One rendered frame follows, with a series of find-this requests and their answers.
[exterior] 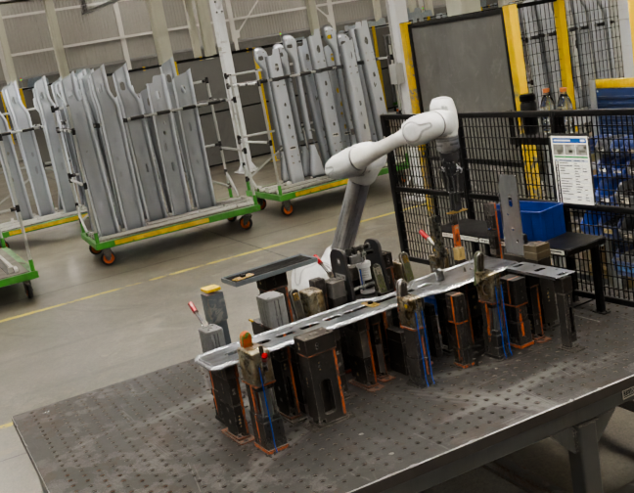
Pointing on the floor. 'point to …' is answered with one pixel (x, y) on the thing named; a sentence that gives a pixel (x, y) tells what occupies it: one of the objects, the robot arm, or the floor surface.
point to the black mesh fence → (525, 188)
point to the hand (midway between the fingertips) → (455, 201)
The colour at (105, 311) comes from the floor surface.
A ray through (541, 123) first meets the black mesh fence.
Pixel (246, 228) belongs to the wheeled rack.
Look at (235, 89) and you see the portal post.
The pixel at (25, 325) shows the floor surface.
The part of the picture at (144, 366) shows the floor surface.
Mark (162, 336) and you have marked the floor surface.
